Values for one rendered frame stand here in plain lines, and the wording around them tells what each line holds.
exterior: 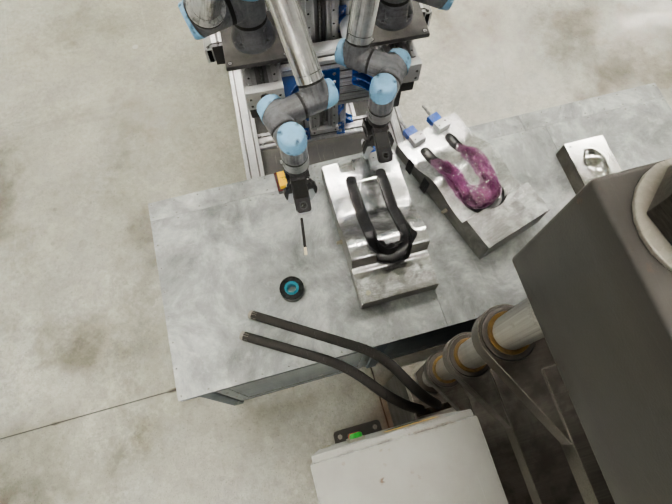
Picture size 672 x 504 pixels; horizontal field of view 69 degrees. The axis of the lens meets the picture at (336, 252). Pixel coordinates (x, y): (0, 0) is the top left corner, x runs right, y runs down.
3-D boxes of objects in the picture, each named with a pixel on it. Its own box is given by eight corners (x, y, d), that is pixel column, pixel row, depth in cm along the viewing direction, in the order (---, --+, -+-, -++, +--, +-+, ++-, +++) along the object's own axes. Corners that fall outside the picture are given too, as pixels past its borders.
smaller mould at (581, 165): (555, 154, 180) (563, 144, 173) (592, 145, 181) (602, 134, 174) (579, 201, 173) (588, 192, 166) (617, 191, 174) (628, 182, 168)
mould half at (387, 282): (322, 179, 176) (321, 159, 163) (390, 162, 178) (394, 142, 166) (360, 309, 159) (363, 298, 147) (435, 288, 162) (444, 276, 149)
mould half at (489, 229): (395, 152, 180) (398, 135, 170) (451, 121, 185) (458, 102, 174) (479, 259, 165) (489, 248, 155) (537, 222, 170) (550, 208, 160)
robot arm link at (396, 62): (379, 38, 143) (365, 66, 139) (415, 50, 141) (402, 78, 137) (377, 57, 150) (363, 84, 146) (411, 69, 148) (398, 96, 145)
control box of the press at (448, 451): (324, 434, 221) (303, 438, 83) (388, 416, 223) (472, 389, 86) (336, 486, 213) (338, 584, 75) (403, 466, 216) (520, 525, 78)
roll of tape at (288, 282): (303, 303, 160) (302, 300, 157) (279, 301, 160) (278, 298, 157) (305, 280, 163) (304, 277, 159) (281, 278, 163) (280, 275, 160)
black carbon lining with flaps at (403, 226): (342, 180, 168) (343, 166, 159) (387, 169, 170) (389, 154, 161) (371, 272, 156) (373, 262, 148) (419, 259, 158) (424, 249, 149)
